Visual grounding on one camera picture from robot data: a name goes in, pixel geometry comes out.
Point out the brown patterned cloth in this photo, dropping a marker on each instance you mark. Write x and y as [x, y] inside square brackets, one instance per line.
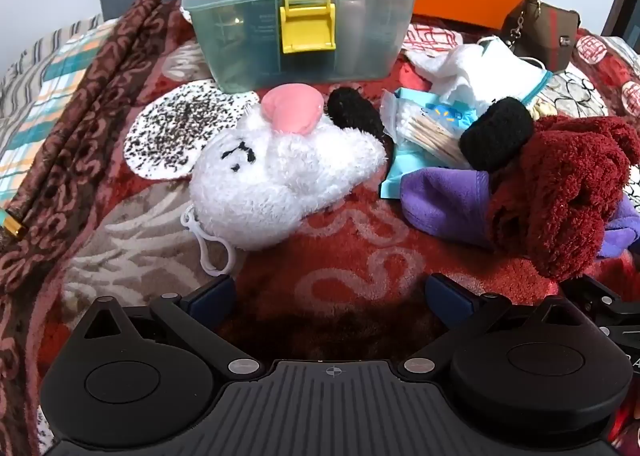
[95, 101]

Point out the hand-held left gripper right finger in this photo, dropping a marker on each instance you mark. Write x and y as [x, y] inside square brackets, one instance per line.
[450, 293]

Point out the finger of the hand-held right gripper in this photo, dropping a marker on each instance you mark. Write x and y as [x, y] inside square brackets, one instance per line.
[595, 293]

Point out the maroon fluffy cloth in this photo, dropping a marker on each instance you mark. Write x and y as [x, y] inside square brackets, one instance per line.
[555, 186]

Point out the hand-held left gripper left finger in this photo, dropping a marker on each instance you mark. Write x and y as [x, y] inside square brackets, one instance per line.
[215, 293]

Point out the gold capped tube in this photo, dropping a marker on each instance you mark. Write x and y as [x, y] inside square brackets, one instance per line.
[12, 228]

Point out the plaid striped bed sheet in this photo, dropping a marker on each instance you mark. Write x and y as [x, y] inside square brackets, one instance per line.
[45, 86]

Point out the light blue packet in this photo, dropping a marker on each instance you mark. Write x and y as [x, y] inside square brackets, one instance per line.
[400, 171]

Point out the purple cloth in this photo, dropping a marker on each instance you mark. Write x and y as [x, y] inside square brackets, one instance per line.
[445, 201]

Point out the clear small bottle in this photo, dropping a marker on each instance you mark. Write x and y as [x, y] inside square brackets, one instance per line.
[352, 11]

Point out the red patterned blanket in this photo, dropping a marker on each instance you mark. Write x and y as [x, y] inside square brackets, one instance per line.
[350, 246]

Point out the white cloth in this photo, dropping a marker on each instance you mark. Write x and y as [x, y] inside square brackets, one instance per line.
[450, 69]

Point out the bag of cotton swabs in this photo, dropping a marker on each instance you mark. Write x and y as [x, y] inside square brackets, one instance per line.
[430, 131]

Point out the white red printed sheet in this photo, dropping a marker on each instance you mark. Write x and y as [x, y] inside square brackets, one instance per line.
[600, 61]

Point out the black fluffy round item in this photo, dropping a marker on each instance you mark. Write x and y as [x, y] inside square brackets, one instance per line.
[495, 136]

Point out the beige knotted stocking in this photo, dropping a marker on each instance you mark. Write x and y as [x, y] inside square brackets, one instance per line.
[542, 109]

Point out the clear plastic storage box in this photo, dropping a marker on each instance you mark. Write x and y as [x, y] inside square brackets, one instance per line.
[230, 51]

